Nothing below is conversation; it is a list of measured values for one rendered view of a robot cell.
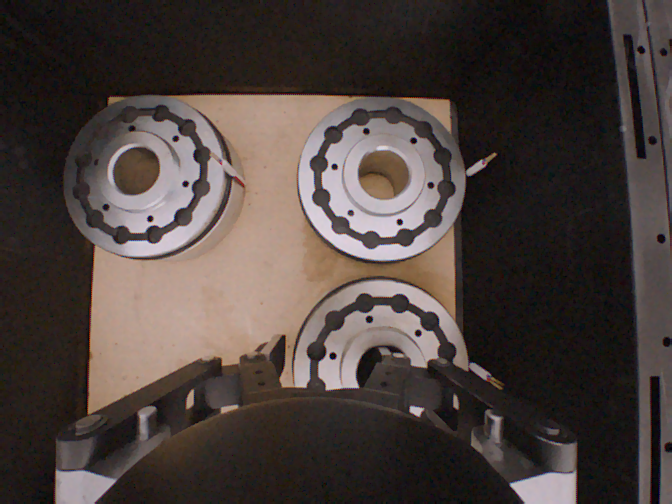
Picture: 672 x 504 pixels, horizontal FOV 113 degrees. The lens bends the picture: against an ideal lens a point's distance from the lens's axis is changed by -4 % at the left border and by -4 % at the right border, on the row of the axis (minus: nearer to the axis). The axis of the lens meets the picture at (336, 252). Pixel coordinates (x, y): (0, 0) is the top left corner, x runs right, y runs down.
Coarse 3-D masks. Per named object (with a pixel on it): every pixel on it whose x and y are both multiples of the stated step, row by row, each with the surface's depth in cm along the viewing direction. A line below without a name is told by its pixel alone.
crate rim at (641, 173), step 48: (624, 0) 8; (624, 48) 8; (624, 96) 8; (624, 144) 7; (624, 192) 7; (624, 240) 7; (624, 288) 7; (624, 336) 7; (624, 384) 7; (624, 432) 7; (624, 480) 7
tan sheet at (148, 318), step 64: (256, 128) 17; (448, 128) 18; (256, 192) 17; (384, 192) 17; (256, 256) 17; (320, 256) 17; (448, 256) 17; (128, 320) 17; (192, 320) 17; (256, 320) 17; (128, 384) 16
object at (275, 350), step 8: (280, 336) 15; (272, 344) 13; (280, 344) 14; (264, 352) 12; (272, 352) 12; (280, 352) 14; (272, 360) 12; (280, 360) 14; (280, 368) 14; (280, 376) 14
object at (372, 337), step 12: (360, 336) 13; (372, 336) 13; (384, 336) 13; (396, 336) 13; (408, 336) 13; (348, 348) 13; (360, 348) 13; (396, 348) 13; (408, 348) 13; (348, 360) 13; (420, 360) 13; (348, 372) 13; (348, 384) 13; (360, 384) 13
